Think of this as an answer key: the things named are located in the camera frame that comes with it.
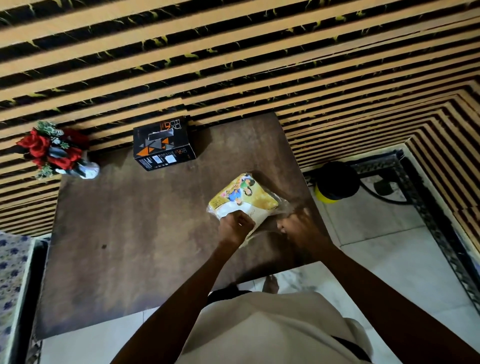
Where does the person's right hand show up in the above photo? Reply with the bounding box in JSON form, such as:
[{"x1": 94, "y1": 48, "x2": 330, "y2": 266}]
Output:
[{"x1": 276, "y1": 208, "x2": 328, "y2": 251}]

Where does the person's left hand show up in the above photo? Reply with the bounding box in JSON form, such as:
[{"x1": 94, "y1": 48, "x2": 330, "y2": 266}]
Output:
[{"x1": 218, "y1": 210, "x2": 256, "y2": 248}]

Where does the yellow and white plastic packet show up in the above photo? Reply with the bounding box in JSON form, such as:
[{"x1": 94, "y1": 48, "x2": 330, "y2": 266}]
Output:
[{"x1": 206, "y1": 173, "x2": 291, "y2": 241}]

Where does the person's left forearm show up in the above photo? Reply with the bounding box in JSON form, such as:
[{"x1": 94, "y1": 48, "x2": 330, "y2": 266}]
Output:
[{"x1": 111, "y1": 240, "x2": 241, "y2": 364}]

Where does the person's right forearm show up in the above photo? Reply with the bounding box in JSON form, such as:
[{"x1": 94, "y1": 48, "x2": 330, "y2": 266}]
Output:
[{"x1": 313, "y1": 240, "x2": 480, "y2": 364}]

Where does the black and yellow round container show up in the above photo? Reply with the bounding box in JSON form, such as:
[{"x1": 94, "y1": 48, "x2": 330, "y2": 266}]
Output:
[{"x1": 313, "y1": 161, "x2": 361, "y2": 205}]

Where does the person's foot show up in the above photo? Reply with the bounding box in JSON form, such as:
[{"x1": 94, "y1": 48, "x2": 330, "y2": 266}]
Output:
[{"x1": 262, "y1": 275, "x2": 280, "y2": 295}]

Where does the brown wooden table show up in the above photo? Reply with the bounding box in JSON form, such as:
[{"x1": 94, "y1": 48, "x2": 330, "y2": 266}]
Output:
[{"x1": 34, "y1": 112, "x2": 332, "y2": 340}]

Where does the person's white garment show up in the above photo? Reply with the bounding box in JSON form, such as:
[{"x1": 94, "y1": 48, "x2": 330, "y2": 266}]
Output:
[{"x1": 176, "y1": 290, "x2": 374, "y2": 364}]

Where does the black cardboard box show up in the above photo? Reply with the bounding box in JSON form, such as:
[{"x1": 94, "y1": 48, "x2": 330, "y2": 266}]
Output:
[{"x1": 133, "y1": 115, "x2": 197, "y2": 172}]

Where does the white flower vase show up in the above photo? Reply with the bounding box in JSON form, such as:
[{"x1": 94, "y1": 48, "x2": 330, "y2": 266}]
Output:
[{"x1": 56, "y1": 157, "x2": 100, "y2": 180}]

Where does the red artificial flower bouquet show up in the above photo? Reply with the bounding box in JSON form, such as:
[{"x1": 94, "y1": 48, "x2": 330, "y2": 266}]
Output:
[{"x1": 16, "y1": 121, "x2": 90, "y2": 180}]

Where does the floral patterned cloth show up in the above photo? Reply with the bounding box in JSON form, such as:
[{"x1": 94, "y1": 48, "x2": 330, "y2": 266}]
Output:
[{"x1": 0, "y1": 232, "x2": 36, "y2": 364}]

